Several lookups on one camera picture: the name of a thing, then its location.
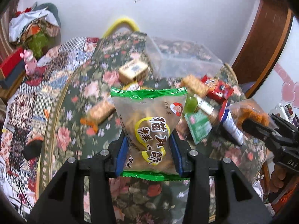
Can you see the green snack packet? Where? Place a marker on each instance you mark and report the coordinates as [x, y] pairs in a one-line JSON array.
[[199, 126]]

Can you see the clear plastic storage bin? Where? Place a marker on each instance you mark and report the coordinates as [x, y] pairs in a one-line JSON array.
[[173, 58]]

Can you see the brown wooden door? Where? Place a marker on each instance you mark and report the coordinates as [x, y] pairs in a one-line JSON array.
[[264, 44]]

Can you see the blue white snack bag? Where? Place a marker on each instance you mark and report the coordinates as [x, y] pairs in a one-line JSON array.
[[230, 130]]

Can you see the right hand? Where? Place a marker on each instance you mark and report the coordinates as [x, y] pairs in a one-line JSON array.
[[277, 177]]

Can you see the pink plush toy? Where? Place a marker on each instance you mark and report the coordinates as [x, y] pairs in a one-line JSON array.
[[30, 62]]

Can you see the orange rice cracker pack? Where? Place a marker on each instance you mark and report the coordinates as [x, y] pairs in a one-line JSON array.
[[97, 114]]

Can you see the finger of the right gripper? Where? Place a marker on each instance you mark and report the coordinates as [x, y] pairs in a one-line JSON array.
[[284, 127], [257, 130]]

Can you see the red gift box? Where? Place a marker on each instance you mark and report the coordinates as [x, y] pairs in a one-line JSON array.
[[11, 62]]

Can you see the dark floral blanket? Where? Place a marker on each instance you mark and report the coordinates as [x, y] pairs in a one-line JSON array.
[[136, 198]]

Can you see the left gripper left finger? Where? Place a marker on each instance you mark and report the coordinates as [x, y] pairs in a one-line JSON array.
[[62, 201]]

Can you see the yellow foam tube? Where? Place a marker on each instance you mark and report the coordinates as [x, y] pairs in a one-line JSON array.
[[121, 22]]

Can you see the orange fried snack bag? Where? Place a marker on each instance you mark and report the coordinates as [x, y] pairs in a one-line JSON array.
[[250, 109]]

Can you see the green-trim cat-ear snack bag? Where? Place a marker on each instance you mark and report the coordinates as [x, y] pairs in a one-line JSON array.
[[148, 118]]

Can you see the beige biscuit box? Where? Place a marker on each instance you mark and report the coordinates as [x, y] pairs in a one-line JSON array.
[[133, 71]]

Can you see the crispy rice cake pack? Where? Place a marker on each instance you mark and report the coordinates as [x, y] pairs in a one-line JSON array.
[[194, 85]]

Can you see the red snack packet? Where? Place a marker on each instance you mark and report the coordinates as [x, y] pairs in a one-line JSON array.
[[217, 89]]

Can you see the pile of clothes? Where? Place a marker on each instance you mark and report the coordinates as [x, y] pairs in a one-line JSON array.
[[36, 29]]

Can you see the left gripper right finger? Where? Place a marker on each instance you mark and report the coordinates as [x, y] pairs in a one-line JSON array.
[[236, 200]]

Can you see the patchwork checkered quilt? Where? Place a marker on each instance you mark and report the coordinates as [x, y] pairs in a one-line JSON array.
[[27, 116]]

